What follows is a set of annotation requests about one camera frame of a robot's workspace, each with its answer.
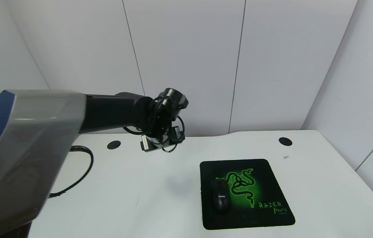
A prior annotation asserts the black green snake-logo mouse pad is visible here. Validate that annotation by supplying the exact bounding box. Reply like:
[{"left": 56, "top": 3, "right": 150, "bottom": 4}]
[{"left": 200, "top": 159, "right": 296, "bottom": 230}]

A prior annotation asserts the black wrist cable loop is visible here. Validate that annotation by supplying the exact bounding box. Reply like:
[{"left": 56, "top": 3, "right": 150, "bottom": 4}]
[{"left": 123, "top": 96, "right": 185, "bottom": 153}]

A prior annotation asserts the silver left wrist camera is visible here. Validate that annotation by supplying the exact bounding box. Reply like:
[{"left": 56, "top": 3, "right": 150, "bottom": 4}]
[{"left": 141, "top": 135, "right": 152, "bottom": 152}]

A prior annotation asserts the black computer mouse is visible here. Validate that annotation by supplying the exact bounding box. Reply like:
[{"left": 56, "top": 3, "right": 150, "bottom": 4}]
[{"left": 210, "top": 179, "right": 231, "bottom": 213}]

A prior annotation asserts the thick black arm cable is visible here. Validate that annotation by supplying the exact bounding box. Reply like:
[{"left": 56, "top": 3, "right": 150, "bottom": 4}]
[{"left": 49, "top": 145, "right": 94, "bottom": 199}]

